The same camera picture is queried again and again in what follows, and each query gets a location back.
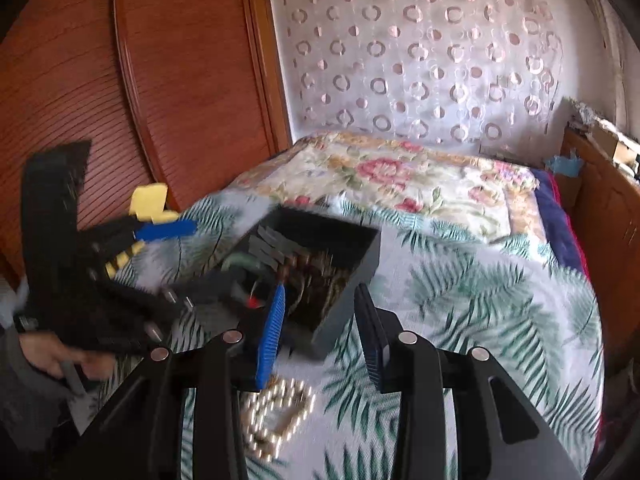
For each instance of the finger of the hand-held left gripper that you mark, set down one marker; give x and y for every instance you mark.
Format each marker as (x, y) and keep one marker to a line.
(210, 300)
(165, 230)

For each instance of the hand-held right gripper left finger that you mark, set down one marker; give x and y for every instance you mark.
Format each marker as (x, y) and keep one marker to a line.
(270, 340)

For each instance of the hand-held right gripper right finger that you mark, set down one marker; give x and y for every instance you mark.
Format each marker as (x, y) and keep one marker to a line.
(372, 345)

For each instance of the grey-green bangle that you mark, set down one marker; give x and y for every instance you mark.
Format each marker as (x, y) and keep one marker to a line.
(240, 261)

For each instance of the pile of beaded jewelry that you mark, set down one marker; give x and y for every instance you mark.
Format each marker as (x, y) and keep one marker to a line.
(315, 285)

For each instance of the black square box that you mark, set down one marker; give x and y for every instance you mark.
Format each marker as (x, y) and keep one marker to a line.
(360, 260)

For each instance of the person's left hand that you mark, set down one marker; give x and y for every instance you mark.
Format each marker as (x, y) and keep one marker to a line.
(55, 360)

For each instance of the yellow plush toy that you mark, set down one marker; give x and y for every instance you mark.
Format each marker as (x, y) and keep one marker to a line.
(150, 202)

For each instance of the leaf print bedsheet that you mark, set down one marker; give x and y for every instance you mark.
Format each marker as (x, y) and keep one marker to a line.
(475, 310)

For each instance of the wooden slatted wardrobe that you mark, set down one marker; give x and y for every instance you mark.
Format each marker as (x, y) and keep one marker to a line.
(175, 85)

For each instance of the floral quilt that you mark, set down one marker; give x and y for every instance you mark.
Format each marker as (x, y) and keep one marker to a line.
(400, 175)

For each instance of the dark blue blanket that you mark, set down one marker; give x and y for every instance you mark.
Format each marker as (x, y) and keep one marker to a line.
(555, 220)

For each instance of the long wooden cabinet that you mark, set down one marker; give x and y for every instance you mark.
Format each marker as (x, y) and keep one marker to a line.
(610, 235)

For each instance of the light blue bag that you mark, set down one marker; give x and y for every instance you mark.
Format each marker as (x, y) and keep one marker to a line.
(564, 165)

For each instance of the blue white patterned cloth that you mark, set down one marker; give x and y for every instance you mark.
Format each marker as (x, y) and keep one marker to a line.
(585, 115)

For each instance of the open cardboard box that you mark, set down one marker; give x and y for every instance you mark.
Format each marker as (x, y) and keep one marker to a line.
(612, 142)

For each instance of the pale window curtain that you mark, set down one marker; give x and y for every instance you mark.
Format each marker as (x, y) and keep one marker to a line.
(607, 50)

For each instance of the circle pattern wall curtain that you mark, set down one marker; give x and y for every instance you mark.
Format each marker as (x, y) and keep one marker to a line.
(425, 60)

